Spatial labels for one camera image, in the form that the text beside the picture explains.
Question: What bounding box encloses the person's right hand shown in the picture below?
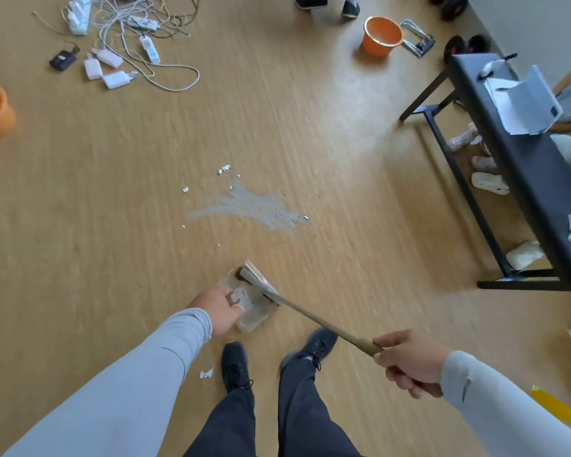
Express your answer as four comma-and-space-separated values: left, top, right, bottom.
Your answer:
372, 329, 456, 401

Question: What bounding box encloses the person's left hand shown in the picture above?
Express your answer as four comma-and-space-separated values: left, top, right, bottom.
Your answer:
186, 286, 246, 340

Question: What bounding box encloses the clear plastic dustpan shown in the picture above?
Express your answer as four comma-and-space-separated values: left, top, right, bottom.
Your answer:
216, 260, 280, 334

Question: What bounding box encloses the long-handled broom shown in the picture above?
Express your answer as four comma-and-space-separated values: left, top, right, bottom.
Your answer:
237, 267, 444, 399

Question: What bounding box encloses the person's left forearm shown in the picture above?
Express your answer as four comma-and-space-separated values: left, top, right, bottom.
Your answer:
2, 307, 214, 457

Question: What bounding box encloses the person's left leg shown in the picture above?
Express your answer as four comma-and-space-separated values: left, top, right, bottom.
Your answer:
183, 387, 258, 457

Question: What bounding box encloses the person's leg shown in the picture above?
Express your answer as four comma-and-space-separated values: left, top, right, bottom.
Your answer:
278, 359, 362, 457
183, 387, 258, 457

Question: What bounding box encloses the person's right leg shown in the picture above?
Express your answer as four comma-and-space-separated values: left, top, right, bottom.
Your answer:
278, 359, 362, 457

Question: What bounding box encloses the black left shoe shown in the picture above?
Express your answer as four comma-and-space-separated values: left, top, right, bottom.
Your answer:
220, 341, 254, 394

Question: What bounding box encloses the black shoe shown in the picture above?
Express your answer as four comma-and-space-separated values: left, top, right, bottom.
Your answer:
279, 327, 339, 374
220, 341, 254, 394

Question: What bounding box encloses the black right shoe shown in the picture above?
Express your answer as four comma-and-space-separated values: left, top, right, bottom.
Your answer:
279, 327, 339, 374

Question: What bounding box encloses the white clog slipper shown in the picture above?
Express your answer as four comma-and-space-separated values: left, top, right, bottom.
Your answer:
505, 241, 546, 272
471, 171, 511, 197

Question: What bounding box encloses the yellow cone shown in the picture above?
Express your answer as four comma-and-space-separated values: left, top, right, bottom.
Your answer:
530, 385, 571, 424

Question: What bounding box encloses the black padded bench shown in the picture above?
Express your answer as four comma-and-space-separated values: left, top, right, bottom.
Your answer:
399, 53, 571, 296

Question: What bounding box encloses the white charger brick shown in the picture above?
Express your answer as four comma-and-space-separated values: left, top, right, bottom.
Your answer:
103, 70, 139, 90

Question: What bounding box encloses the narrow white power strip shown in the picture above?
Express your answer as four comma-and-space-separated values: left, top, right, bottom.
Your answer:
139, 35, 162, 66

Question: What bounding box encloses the pale folded paper sheet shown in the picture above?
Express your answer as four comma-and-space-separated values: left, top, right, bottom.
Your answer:
483, 65, 564, 136

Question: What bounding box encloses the black power adapter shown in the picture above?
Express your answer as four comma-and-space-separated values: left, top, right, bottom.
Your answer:
49, 48, 79, 72

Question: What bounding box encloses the small white grey power strip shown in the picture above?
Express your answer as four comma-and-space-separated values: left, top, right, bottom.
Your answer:
126, 15, 162, 33

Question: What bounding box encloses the white oval device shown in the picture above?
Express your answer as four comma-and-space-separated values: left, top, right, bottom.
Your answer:
478, 60, 505, 81

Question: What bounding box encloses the black dumbbell red mark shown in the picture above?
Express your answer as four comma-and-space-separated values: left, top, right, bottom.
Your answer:
430, 0, 469, 22
443, 34, 492, 65

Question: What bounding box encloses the white power strip with plugs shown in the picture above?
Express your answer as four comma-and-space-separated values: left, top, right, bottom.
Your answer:
66, 0, 94, 36

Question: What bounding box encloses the tangle of white cables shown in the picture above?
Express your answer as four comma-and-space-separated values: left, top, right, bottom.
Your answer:
32, 0, 203, 93

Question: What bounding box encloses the silver metal tube frame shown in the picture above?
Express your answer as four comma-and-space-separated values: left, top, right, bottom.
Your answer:
399, 19, 436, 58

